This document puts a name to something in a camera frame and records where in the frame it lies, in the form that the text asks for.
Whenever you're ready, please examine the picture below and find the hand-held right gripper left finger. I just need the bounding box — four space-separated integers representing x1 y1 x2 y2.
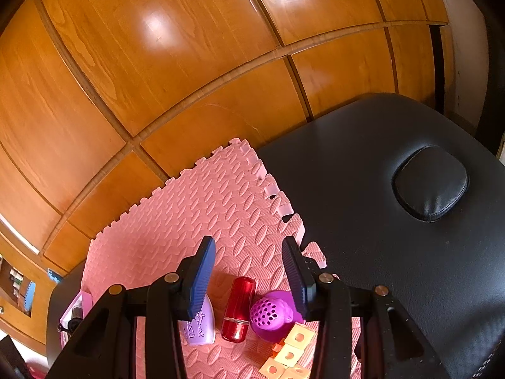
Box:
45 236 217 379

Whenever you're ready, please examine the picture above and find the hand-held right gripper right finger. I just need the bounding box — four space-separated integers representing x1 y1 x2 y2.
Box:
281 236 450 379

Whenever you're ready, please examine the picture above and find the red lipstick tube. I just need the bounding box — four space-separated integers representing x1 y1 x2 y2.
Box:
221 277 254 342

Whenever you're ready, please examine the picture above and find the pink storage box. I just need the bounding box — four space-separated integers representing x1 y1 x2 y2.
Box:
59 290 93 338

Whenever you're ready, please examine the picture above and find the purple toy strainer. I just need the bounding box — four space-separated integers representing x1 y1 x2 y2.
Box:
249 290 304 341

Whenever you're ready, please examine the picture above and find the lavender toy piece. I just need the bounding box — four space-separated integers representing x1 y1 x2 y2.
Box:
179 296 216 346

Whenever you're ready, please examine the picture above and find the pink foam puzzle mat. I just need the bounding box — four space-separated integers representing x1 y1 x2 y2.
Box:
81 138 338 379

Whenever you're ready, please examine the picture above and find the black padded massage table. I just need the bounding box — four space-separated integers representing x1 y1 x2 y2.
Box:
45 93 505 379

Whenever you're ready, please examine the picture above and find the black oval face-hole cushion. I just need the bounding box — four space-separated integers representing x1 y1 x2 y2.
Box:
392 146 470 222

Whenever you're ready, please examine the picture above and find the blue item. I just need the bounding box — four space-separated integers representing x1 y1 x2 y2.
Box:
21 280 37 310

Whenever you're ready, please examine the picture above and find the wooden panelled wardrobe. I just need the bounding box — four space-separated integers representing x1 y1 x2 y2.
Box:
0 0 450 273

